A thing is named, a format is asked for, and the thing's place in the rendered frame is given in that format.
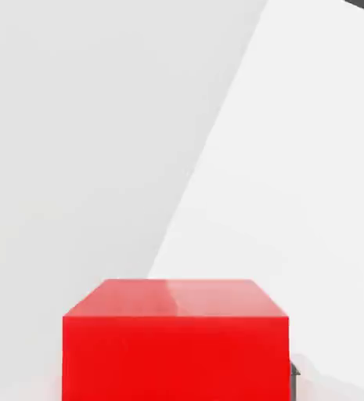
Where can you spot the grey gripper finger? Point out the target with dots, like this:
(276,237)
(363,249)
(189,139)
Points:
(307,380)

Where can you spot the small red cube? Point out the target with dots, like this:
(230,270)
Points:
(175,357)

